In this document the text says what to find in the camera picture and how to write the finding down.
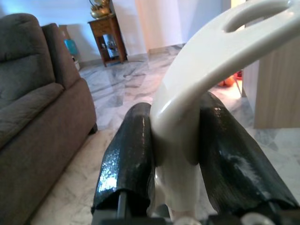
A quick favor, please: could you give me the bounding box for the blue bottle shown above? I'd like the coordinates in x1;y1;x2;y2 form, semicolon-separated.
64;39;78;57

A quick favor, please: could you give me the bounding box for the wooden side table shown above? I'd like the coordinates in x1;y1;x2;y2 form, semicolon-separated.
88;13;128;68

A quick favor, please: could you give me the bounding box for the brass pot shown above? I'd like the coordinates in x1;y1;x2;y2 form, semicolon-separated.
88;0;113;20

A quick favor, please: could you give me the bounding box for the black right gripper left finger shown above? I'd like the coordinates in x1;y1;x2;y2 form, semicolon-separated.
91;102;156;210

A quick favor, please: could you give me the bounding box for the orange fruit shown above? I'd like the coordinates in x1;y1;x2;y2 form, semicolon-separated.
217;76;236;88

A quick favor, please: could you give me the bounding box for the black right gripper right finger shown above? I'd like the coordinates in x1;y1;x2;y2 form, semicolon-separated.
198;91;300;214

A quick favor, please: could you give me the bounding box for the grey-brown fabric sofa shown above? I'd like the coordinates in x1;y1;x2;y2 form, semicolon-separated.
0;13;98;225

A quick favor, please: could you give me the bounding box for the light wooden cabinet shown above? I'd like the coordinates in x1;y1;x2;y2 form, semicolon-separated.
242;41;300;129

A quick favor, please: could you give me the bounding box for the beige long-handled dustpan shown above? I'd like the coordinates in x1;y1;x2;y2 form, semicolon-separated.
147;0;300;218

